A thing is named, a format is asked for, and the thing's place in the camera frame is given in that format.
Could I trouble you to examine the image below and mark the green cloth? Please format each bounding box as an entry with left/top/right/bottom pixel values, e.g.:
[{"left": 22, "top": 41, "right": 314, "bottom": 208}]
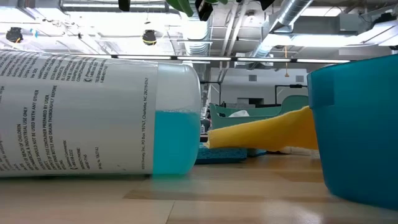
[{"left": 164, "top": 0, "right": 229, "bottom": 18}]

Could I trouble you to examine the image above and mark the white plastic bag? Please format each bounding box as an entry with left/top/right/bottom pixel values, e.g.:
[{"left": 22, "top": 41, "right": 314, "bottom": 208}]
[{"left": 228, "top": 109, "right": 250, "bottom": 118}]

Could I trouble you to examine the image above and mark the yellow cloth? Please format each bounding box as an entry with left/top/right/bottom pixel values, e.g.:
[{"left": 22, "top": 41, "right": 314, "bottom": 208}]
[{"left": 204, "top": 105, "right": 318, "bottom": 151}]

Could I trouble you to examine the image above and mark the blue sponge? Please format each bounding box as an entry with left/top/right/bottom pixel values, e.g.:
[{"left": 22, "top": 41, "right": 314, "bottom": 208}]
[{"left": 195, "top": 143, "right": 267, "bottom": 165}]

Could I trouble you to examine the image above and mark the long ceiling light strip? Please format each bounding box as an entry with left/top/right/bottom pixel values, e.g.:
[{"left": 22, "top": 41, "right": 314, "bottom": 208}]
[{"left": 74, "top": 55, "right": 351, "bottom": 65}]

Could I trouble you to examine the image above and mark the black yellow ceiling reel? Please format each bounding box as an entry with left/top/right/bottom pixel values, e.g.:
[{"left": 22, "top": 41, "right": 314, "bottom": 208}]
[
  {"left": 5, "top": 27, "right": 24, "bottom": 44},
  {"left": 142, "top": 29, "right": 157, "bottom": 47}
]

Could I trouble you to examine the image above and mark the white lotion bottle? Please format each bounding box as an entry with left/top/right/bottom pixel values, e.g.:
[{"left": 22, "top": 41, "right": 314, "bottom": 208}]
[{"left": 273, "top": 146, "right": 320, "bottom": 156}]

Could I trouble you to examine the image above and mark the dark teal plastic tray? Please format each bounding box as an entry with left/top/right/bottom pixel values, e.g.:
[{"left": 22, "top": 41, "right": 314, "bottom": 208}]
[{"left": 307, "top": 54, "right": 398, "bottom": 211}]

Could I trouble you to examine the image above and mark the blue liquid spray bottle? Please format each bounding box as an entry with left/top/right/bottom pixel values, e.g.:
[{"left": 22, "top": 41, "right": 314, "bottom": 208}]
[{"left": 0, "top": 49, "right": 202, "bottom": 179}]

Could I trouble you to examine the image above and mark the smooth silver ceiling duct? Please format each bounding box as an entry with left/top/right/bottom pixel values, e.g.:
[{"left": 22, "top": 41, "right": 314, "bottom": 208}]
[{"left": 248, "top": 0, "right": 313, "bottom": 62}]

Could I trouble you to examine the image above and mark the ribbed silver ceiling duct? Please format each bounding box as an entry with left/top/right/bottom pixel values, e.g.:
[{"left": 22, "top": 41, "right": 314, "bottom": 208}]
[{"left": 183, "top": 18, "right": 213, "bottom": 57}]

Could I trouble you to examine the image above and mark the black background workstation frame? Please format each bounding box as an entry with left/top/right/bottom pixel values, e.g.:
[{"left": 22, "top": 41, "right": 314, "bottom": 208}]
[
  {"left": 274, "top": 83, "right": 308, "bottom": 105},
  {"left": 200, "top": 80, "right": 223, "bottom": 106}
]

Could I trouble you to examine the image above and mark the yellow hanging cord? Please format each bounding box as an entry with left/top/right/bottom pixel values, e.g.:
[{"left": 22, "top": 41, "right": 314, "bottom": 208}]
[{"left": 284, "top": 45, "right": 290, "bottom": 78}]

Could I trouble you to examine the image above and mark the large green handled basket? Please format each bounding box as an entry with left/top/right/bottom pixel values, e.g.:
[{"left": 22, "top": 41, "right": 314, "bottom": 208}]
[{"left": 208, "top": 95, "right": 310, "bottom": 131}]

